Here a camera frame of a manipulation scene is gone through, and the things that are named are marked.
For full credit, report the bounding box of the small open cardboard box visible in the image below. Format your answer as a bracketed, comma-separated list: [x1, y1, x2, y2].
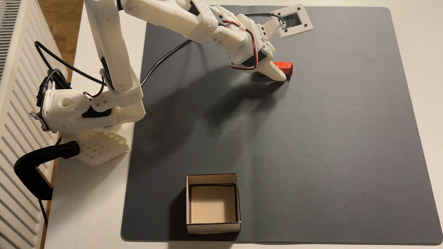
[186, 173, 242, 234]

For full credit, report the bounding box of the dark grey textured mat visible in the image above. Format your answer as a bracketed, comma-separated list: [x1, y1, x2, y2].
[121, 5, 443, 245]

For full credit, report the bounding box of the white ribbed radiator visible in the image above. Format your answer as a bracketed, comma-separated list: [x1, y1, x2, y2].
[0, 0, 70, 249]

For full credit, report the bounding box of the black table clamp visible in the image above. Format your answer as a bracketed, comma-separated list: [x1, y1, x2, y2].
[14, 141, 81, 201]

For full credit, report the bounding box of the red black servo wire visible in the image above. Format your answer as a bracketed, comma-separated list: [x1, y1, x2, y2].
[221, 19, 259, 71]

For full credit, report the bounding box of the white framed wrist camera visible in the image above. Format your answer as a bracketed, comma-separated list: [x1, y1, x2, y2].
[264, 3, 314, 39]

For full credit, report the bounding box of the black camera cable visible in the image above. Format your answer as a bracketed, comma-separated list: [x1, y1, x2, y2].
[34, 13, 282, 88]

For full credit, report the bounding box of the black power cable plug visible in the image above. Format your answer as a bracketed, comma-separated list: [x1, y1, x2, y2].
[36, 68, 72, 108]

